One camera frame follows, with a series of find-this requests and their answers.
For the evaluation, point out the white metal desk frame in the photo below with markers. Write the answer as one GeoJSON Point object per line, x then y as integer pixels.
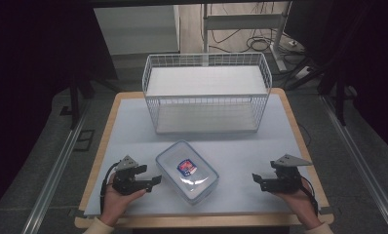
{"type": "Point", "coordinates": [244, 21]}

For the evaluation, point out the metal floor rail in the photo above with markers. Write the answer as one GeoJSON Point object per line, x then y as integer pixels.
{"type": "Point", "coordinates": [54, 175]}
{"type": "Point", "coordinates": [361, 156]}

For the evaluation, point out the clear plastic lidded container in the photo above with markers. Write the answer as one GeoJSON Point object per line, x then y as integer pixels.
{"type": "Point", "coordinates": [187, 172]}

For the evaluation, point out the white power strip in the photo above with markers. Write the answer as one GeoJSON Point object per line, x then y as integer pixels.
{"type": "Point", "coordinates": [303, 73]}

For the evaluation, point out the white cabinet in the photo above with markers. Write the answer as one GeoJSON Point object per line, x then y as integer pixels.
{"type": "Point", "coordinates": [136, 29]}

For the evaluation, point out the black floor plate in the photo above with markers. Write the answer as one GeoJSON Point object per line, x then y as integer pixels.
{"type": "Point", "coordinates": [84, 140]}

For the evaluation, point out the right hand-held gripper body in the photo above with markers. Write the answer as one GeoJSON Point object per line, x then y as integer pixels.
{"type": "Point", "coordinates": [284, 182]}

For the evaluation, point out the black stand leg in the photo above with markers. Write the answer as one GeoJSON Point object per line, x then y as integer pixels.
{"type": "Point", "coordinates": [74, 104]}
{"type": "Point", "coordinates": [340, 100]}

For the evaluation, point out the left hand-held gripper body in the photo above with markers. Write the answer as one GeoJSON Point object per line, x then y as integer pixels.
{"type": "Point", "coordinates": [126, 182]}

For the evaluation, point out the person's right hand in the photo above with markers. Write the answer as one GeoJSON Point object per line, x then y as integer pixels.
{"type": "Point", "coordinates": [299, 204]}

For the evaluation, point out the person's left hand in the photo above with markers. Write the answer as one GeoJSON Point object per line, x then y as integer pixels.
{"type": "Point", "coordinates": [116, 203]}

